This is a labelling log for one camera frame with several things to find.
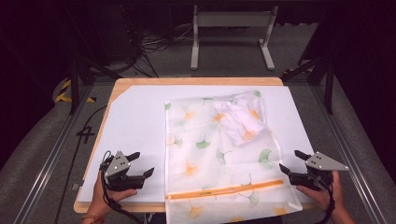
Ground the leaf print zipper storage bag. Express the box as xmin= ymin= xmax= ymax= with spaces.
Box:
xmin=163 ymin=90 xmax=304 ymax=224

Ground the white paper sheet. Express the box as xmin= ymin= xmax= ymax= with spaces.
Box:
xmin=77 ymin=84 xmax=316 ymax=203

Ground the black metal stand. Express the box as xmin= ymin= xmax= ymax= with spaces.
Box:
xmin=280 ymin=55 xmax=336 ymax=116
xmin=67 ymin=55 xmax=123 ymax=116

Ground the orange beaded bracelet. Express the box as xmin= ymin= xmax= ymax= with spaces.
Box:
xmin=81 ymin=214 xmax=106 ymax=224

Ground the thin black floor cable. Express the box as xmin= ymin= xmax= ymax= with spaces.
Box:
xmin=53 ymin=105 xmax=108 ymax=224

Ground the white folded garment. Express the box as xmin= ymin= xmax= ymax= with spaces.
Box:
xmin=211 ymin=92 xmax=271 ymax=147

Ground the tangle of black floor cables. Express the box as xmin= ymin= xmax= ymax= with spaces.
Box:
xmin=122 ymin=6 xmax=194 ymax=78

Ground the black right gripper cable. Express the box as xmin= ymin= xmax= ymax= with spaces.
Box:
xmin=314 ymin=175 xmax=337 ymax=224

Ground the person's left hand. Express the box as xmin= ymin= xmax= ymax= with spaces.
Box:
xmin=88 ymin=170 xmax=139 ymax=217

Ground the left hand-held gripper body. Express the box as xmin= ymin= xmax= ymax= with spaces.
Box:
xmin=101 ymin=150 xmax=148 ymax=191

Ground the white metal stand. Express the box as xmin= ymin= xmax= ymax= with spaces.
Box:
xmin=190 ymin=4 xmax=279 ymax=72

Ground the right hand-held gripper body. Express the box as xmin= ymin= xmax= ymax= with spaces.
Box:
xmin=289 ymin=151 xmax=350 ymax=191

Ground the person's right hand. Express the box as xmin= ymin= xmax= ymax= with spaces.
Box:
xmin=295 ymin=170 xmax=346 ymax=217

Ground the aluminium rail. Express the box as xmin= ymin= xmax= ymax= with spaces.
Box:
xmin=310 ymin=83 xmax=388 ymax=224
xmin=12 ymin=83 xmax=95 ymax=224

